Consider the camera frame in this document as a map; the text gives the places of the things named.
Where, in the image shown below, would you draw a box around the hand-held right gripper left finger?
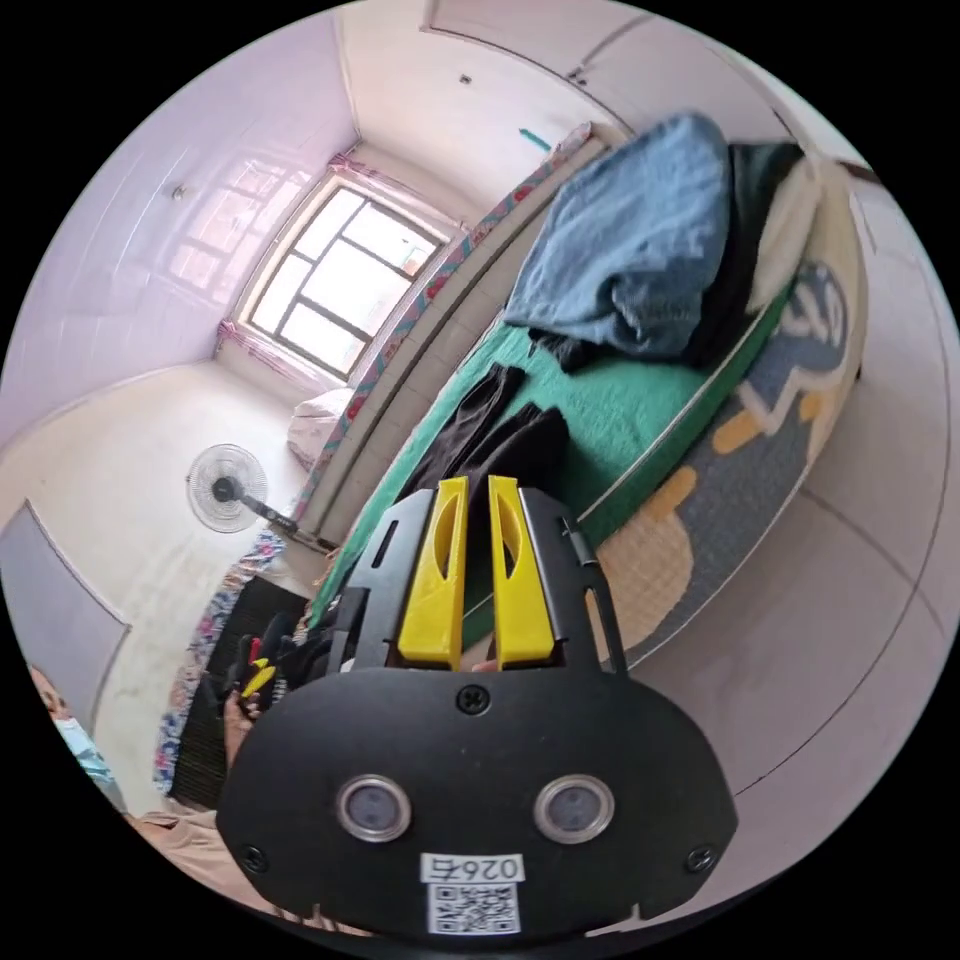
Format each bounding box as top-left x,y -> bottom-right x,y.
397,476 -> 471,670

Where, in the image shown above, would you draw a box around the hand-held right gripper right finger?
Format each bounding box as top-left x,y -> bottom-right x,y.
488,475 -> 558,671

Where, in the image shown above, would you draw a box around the black pants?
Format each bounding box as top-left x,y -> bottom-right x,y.
397,363 -> 573,528

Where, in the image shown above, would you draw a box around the person's left hand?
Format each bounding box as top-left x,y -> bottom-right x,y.
219,686 -> 265,768

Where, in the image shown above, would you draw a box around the standing fan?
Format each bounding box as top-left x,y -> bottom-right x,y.
185,443 -> 333,558

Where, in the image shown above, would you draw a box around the white floral bundle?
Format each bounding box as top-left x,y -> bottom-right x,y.
287,387 -> 358,475

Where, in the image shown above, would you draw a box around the grey door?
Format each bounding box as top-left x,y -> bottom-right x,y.
0,498 -> 133,740

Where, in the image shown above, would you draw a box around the bed with green mat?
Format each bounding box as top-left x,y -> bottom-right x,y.
153,127 -> 868,808

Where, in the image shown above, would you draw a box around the window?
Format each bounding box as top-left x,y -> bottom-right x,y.
238,178 -> 453,378

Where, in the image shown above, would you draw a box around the pile of clothes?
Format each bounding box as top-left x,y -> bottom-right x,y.
503,112 -> 826,376

